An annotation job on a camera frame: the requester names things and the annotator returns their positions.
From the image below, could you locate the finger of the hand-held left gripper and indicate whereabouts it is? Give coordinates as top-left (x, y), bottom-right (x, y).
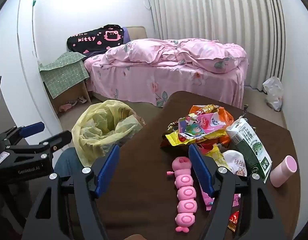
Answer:
top-left (37, 130), bottom-right (73, 153)
top-left (0, 122), bottom-right (45, 147)

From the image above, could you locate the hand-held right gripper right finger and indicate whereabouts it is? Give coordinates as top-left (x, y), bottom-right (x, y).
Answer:
top-left (188, 144), bottom-right (288, 240)

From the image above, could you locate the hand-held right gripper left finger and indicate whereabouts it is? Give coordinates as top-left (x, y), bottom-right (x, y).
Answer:
top-left (21, 144), bottom-right (120, 240)

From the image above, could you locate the bin with yellow bag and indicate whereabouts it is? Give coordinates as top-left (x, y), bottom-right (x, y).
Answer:
top-left (72, 100), bottom-right (145, 167)

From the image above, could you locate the white printed paper cup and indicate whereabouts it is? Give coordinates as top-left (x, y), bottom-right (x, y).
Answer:
top-left (222, 150), bottom-right (248, 177)

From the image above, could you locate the yellow red snack wrapper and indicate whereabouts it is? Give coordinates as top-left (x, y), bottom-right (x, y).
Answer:
top-left (165, 131), bottom-right (212, 147)

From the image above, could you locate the cartoon printed snack packet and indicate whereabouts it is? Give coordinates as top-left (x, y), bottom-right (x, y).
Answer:
top-left (178, 112), bottom-right (228, 140)

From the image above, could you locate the orange snack bag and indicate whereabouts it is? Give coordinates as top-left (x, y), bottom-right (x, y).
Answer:
top-left (188, 105), bottom-right (234, 148)

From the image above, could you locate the white green milk carton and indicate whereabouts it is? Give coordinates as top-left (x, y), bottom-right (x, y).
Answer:
top-left (226, 117), bottom-right (273, 183)

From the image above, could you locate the person's leg in jeans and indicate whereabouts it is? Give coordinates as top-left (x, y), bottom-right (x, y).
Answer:
top-left (54, 147), bottom-right (95, 181)

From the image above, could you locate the pink caterpillar toy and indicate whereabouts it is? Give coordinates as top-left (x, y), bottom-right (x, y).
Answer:
top-left (166, 156), bottom-right (197, 232)

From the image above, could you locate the wooden nightstand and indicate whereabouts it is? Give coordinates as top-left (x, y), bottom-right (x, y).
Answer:
top-left (44, 79), bottom-right (92, 115)

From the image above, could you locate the gold foil candy wrapper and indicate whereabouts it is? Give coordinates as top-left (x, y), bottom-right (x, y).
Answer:
top-left (198, 104), bottom-right (220, 113)

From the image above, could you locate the green checked cloth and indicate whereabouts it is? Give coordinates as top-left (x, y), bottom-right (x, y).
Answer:
top-left (39, 51), bottom-right (90, 101)

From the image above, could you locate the white door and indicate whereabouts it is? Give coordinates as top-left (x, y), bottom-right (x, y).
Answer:
top-left (17, 0), bottom-right (63, 129)

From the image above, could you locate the pink cup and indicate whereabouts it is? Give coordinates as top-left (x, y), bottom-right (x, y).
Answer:
top-left (270, 155), bottom-right (298, 188)

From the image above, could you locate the bed with pink sheet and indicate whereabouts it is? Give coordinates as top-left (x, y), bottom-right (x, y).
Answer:
top-left (84, 39), bottom-right (248, 108)

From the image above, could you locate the black pink printed blanket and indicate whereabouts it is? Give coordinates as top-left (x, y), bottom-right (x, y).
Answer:
top-left (67, 24), bottom-right (125, 55)

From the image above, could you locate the white plastic bag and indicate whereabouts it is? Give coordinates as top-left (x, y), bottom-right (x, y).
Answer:
top-left (263, 77), bottom-right (284, 112)

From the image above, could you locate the pink floral duvet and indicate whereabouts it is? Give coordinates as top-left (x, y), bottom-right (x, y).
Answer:
top-left (101, 39), bottom-right (247, 74)

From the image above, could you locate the purple pillow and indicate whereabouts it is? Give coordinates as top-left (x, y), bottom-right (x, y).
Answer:
top-left (122, 27), bottom-right (131, 44)

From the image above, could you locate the beige headboard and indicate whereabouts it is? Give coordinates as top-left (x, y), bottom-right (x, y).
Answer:
top-left (125, 26), bottom-right (147, 42)

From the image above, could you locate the striped beige curtain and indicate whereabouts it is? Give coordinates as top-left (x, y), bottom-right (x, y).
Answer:
top-left (147, 0), bottom-right (286, 91)

